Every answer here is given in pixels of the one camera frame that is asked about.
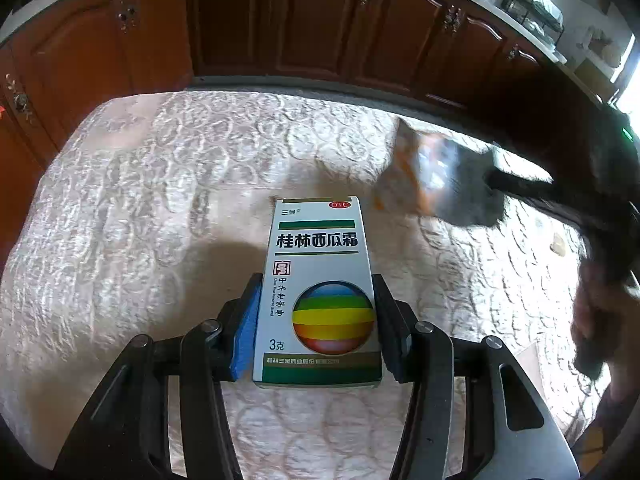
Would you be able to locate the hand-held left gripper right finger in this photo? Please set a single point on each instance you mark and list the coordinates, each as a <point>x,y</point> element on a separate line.
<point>395,330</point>

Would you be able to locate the orange silver packet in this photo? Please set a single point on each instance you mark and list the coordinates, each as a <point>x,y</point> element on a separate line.
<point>415,170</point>

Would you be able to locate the person's right hand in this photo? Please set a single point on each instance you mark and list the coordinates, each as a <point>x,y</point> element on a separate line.
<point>595,320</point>

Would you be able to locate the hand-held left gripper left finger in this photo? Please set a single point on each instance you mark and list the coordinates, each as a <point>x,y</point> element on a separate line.
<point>245,330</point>

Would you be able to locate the white green medicine box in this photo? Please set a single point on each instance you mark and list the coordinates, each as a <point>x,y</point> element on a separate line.
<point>320,260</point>

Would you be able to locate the beige bag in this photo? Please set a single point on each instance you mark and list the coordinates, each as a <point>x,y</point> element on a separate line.
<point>607,52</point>

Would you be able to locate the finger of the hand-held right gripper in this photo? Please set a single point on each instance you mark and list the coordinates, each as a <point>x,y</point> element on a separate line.
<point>520,180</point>

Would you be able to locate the white patterned tablecloth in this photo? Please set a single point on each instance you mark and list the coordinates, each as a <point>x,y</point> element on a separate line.
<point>150,210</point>

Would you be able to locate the small tan nut shell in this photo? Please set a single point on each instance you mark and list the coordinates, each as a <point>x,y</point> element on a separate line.
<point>558,245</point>

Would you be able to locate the brown wooden cabinets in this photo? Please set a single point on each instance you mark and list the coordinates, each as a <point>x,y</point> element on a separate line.
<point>325,20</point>

